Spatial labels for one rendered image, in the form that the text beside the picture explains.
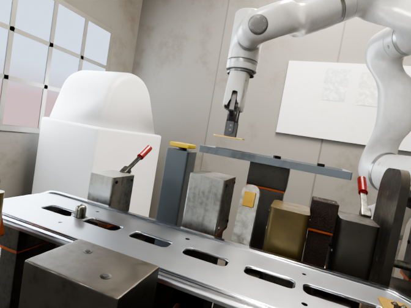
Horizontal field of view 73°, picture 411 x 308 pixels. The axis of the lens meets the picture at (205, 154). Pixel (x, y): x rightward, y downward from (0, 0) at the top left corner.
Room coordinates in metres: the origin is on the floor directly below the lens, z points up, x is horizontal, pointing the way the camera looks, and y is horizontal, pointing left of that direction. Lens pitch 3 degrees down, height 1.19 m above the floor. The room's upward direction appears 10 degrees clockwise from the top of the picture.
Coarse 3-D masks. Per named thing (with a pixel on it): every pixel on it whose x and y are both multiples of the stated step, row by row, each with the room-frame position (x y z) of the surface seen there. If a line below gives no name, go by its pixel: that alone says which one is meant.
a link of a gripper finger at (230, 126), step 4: (228, 112) 0.74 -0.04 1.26; (232, 116) 0.75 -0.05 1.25; (232, 120) 0.75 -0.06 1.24; (228, 124) 0.76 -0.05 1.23; (232, 124) 0.76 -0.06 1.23; (236, 124) 0.76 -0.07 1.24; (224, 128) 0.77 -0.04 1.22; (228, 128) 0.76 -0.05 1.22; (232, 128) 0.75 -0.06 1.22; (236, 128) 0.76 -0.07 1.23; (224, 132) 0.77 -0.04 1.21; (228, 132) 0.76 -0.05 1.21; (232, 132) 0.76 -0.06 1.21; (232, 136) 0.76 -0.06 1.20
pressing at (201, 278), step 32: (32, 224) 0.45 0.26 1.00; (64, 224) 0.47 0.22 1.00; (128, 224) 0.52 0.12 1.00; (160, 224) 0.55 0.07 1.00; (160, 256) 0.41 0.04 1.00; (224, 256) 0.45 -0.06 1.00; (256, 256) 0.47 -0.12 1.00; (192, 288) 0.35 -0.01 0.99; (224, 288) 0.35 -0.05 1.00; (256, 288) 0.36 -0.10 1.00; (288, 288) 0.38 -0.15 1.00; (320, 288) 0.40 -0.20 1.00; (352, 288) 0.41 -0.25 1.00; (384, 288) 0.43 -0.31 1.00
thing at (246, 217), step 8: (248, 192) 0.55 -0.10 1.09; (256, 192) 0.55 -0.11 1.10; (240, 200) 0.56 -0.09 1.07; (248, 200) 0.55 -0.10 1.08; (256, 200) 0.55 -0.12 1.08; (240, 208) 0.55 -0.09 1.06; (248, 208) 0.55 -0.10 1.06; (256, 208) 0.55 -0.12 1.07; (240, 216) 0.55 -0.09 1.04; (248, 216) 0.55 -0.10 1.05; (240, 224) 0.55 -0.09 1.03; (248, 224) 0.54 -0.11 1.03; (240, 232) 0.54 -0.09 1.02; (248, 232) 0.54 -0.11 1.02; (232, 240) 0.54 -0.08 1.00; (240, 240) 0.53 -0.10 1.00; (248, 240) 0.53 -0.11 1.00
